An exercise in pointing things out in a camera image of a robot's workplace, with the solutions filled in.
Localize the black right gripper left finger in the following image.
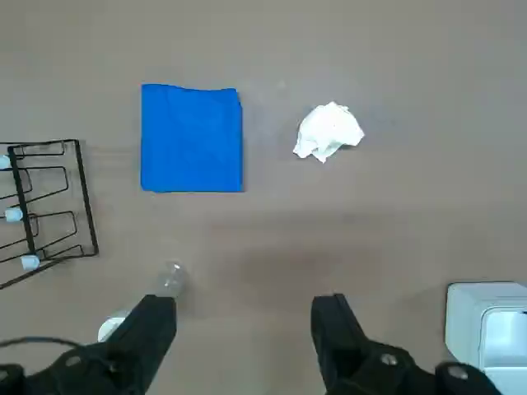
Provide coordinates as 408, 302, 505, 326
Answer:
0, 293, 179, 395

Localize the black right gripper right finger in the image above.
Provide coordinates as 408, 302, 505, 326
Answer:
310, 293, 501, 395

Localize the white tissue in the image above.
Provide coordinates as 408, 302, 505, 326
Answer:
292, 101, 366, 165

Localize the small lidded trash bin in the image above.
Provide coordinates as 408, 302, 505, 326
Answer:
444, 281, 527, 395

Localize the small clear glass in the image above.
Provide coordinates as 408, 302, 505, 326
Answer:
150, 258, 191, 298

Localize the blue folded cloth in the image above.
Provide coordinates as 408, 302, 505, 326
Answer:
139, 83, 245, 194

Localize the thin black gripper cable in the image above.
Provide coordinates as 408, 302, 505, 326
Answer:
0, 336, 112, 371

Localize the black wire cup rack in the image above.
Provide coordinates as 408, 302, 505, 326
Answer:
0, 138, 100, 291

